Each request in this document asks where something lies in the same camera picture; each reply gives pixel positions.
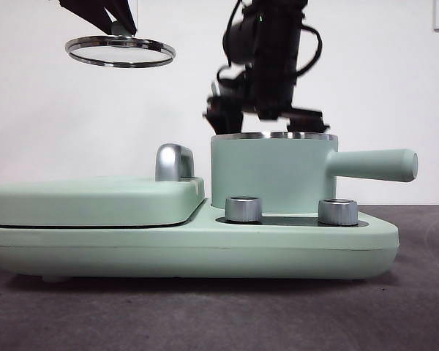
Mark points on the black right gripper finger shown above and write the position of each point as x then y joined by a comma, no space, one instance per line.
225,117
307,121

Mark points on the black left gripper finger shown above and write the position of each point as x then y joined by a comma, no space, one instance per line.
88,12
123,14

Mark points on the glass lid with green knob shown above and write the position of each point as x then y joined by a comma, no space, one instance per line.
95,51

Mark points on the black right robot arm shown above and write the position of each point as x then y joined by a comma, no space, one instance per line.
274,55

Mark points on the silver control knob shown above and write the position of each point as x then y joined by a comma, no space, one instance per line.
243,210
336,213

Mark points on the pale green hinged grill cover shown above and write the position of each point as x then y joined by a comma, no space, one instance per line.
77,204

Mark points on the pale green breakfast maker base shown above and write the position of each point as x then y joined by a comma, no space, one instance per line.
95,252

